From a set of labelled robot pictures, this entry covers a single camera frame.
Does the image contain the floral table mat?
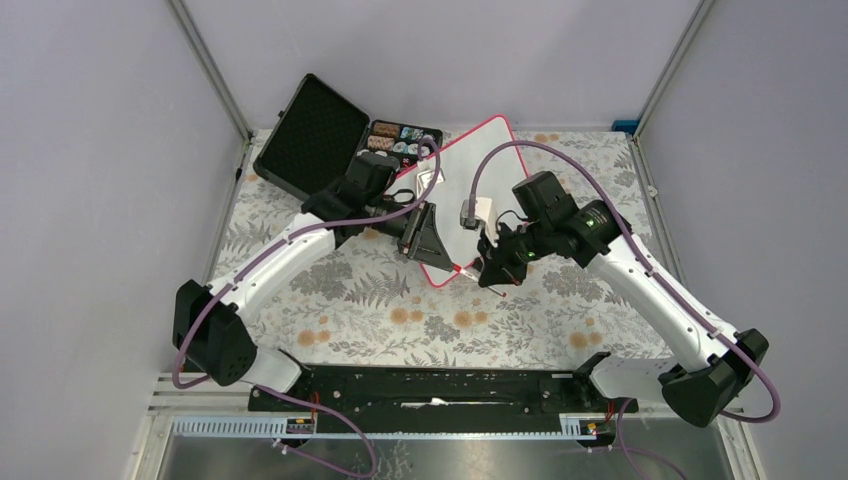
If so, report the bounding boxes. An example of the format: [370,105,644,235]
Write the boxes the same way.
[213,131,670,370]

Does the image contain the red whiteboard marker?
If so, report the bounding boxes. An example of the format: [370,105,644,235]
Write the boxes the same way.
[453,264,507,298]

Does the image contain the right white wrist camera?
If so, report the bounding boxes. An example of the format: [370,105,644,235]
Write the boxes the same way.
[460,196,496,230]

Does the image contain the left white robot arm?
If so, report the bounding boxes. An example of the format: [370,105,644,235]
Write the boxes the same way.
[172,153,442,393]

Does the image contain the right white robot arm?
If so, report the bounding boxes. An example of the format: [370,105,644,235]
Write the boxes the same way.
[461,172,769,427]

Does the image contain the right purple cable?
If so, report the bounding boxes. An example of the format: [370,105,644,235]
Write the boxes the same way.
[466,140,782,480]

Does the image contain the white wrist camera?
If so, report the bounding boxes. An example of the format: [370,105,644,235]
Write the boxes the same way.
[460,196,496,230]
[414,170,445,197]

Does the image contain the black poker chip case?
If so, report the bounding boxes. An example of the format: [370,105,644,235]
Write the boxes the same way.
[254,73,444,200]

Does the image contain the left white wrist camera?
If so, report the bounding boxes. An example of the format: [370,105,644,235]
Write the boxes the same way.
[414,170,445,197]

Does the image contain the pink framed whiteboard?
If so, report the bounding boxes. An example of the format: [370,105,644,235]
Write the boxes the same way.
[427,115,529,268]

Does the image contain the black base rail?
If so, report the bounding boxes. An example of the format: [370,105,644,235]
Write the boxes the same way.
[288,365,638,434]

